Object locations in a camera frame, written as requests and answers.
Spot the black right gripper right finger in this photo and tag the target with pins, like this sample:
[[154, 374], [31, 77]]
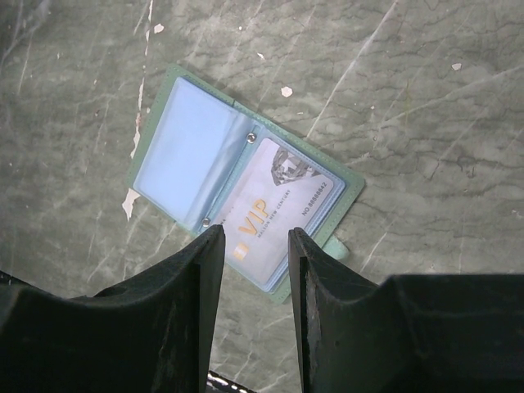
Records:
[[411, 333]]

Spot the grey credit card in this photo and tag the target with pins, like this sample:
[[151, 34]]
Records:
[[278, 189]]

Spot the green card holder wallet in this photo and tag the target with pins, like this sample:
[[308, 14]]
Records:
[[193, 148]]

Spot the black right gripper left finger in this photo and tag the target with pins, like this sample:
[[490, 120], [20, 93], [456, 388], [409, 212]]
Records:
[[150, 333]]

